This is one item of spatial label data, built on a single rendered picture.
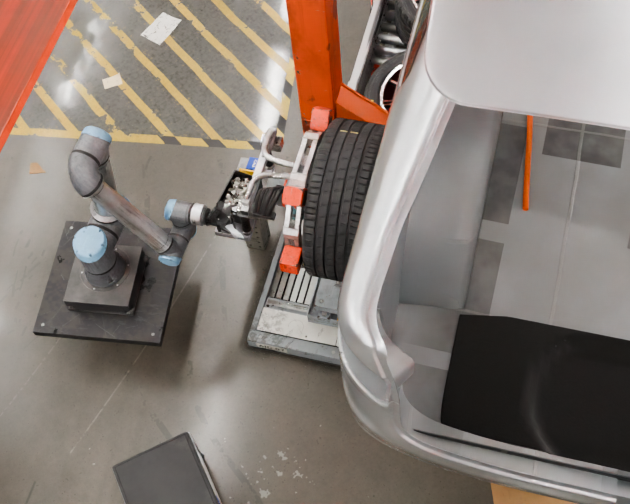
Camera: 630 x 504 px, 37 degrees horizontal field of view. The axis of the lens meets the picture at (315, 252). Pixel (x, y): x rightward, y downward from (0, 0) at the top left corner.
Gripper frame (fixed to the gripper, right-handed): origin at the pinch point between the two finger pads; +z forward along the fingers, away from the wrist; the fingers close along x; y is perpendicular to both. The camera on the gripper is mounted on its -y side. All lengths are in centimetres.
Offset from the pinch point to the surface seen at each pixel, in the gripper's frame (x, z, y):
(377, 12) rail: -164, 16, 44
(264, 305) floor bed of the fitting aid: 1, -3, 76
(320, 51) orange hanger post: -62, 17, -38
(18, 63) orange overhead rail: 102, 22, -217
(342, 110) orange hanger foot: -65, 23, 1
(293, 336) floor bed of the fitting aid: 14, 15, 75
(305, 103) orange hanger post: -62, 7, -2
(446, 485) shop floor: 65, 98, 83
